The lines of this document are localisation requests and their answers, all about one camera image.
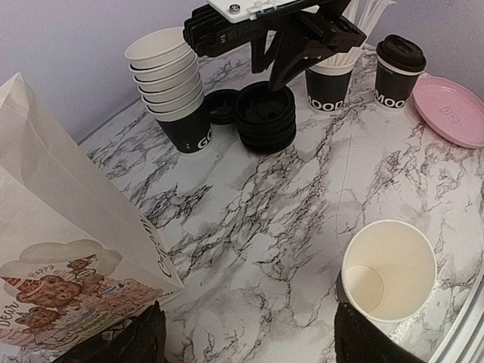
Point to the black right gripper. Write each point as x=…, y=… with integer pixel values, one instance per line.
x=302, y=40

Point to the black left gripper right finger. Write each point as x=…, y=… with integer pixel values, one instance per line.
x=358, y=340

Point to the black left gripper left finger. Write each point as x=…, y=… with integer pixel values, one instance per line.
x=146, y=343

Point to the black takeout coffee cup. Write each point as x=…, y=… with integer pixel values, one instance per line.
x=388, y=271
x=393, y=87

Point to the black coffee cup lid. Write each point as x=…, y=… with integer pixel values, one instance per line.
x=401, y=53

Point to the white paper takeout bag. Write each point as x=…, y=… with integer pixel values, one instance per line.
x=76, y=255

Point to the black floral tray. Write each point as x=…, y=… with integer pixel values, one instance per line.
x=102, y=347

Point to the black cup holding straws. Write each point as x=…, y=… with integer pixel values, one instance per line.
x=327, y=87

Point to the stack of black lids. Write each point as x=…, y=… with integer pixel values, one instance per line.
x=265, y=120

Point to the loose black lid on table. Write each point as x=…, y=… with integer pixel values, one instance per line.
x=220, y=106

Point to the stack of paper cups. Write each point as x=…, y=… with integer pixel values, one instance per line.
x=167, y=75

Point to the pink plastic plate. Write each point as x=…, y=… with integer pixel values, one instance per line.
x=450, y=110

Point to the aluminium table edge rail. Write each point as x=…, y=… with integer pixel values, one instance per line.
x=464, y=342

